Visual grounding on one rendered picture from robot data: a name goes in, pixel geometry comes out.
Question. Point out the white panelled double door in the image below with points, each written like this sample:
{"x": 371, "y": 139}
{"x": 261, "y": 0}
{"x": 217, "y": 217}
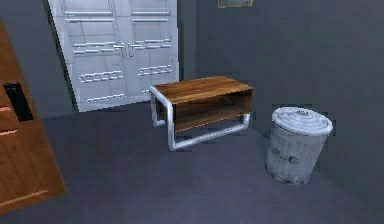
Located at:
{"x": 116, "y": 66}

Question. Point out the grey metal lidded bin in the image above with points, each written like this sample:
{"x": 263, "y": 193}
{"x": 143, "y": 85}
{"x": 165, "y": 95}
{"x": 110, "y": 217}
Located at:
{"x": 293, "y": 150}

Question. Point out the brown wooden door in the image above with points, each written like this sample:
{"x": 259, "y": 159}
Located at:
{"x": 23, "y": 160}

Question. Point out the wooden table with metal frame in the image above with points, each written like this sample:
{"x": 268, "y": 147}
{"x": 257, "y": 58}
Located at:
{"x": 200, "y": 89}

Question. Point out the gold framed wall picture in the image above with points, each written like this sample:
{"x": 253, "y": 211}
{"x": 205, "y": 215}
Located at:
{"x": 235, "y": 2}

